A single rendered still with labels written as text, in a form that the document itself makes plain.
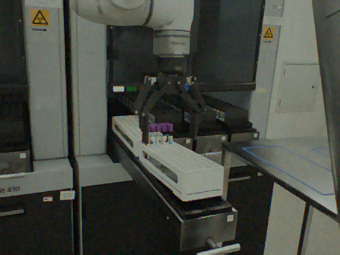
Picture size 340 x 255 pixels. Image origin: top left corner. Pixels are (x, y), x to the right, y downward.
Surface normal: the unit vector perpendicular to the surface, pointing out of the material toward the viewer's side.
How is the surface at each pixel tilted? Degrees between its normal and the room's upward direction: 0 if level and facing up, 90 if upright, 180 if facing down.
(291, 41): 90
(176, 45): 85
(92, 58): 90
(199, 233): 90
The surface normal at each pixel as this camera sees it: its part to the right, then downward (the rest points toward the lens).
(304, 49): 0.40, 0.27
